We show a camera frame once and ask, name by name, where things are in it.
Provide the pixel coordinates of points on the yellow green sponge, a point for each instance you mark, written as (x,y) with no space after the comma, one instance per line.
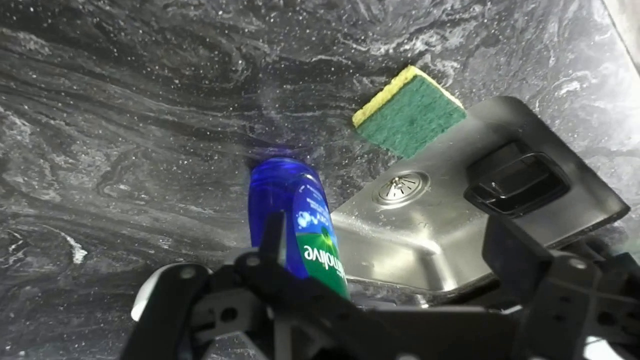
(409,113)

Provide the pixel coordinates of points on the sink drain strainer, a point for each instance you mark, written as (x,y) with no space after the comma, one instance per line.
(402,189)

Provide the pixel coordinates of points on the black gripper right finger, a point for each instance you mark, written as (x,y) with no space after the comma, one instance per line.
(565,298)

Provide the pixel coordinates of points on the blue dish soap bottle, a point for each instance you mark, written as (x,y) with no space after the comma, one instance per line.
(295,191)

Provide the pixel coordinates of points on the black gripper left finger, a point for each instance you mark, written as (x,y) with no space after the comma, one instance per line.
(182,310)

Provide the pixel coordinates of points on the stainless steel sink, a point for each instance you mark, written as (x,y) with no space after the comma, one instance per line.
(503,159)

